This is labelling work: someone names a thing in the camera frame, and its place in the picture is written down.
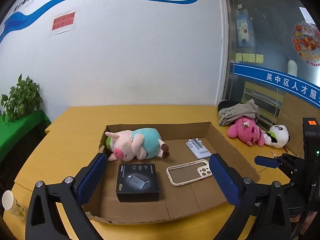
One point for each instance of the red wall notice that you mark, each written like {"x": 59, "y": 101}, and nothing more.
{"x": 63, "y": 23}

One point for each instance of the black charger box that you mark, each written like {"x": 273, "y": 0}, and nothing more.
{"x": 137, "y": 183}

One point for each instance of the round red window sticker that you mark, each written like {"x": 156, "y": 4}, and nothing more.
{"x": 305, "y": 38}

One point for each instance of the pink plush toy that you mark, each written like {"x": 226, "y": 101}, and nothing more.
{"x": 246, "y": 130}

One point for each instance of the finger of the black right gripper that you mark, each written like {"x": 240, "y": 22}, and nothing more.
{"x": 267, "y": 162}

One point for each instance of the paper cup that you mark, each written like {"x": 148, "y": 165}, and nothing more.
{"x": 11, "y": 204}

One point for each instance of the yellow sticky notes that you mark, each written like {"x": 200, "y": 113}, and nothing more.
{"x": 251, "y": 58}

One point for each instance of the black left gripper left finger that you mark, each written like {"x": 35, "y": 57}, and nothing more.
{"x": 43, "y": 219}

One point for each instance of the green potted plant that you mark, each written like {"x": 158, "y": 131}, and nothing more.
{"x": 23, "y": 99}

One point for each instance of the white panda plush toy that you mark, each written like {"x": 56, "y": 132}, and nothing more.
{"x": 277, "y": 136}

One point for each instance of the white folding phone stand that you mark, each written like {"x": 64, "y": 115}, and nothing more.
{"x": 198, "y": 149}

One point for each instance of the green cloth covered bench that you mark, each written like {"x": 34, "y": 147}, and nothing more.
{"x": 13, "y": 132}

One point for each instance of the pig plush teal shirt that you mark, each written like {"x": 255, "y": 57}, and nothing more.
{"x": 143, "y": 143}

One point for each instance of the sheep cartoon poster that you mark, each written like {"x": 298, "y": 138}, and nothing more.
{"x": 244, "y": 29}

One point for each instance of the shallow cardboard box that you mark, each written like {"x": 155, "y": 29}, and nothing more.
{"x": 174, "y": 202}

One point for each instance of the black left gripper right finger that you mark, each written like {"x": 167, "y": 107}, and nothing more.
{"x": 266, "y": 202}

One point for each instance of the grey folded garment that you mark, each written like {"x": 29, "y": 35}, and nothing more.
{"x": 229, "y": 111}

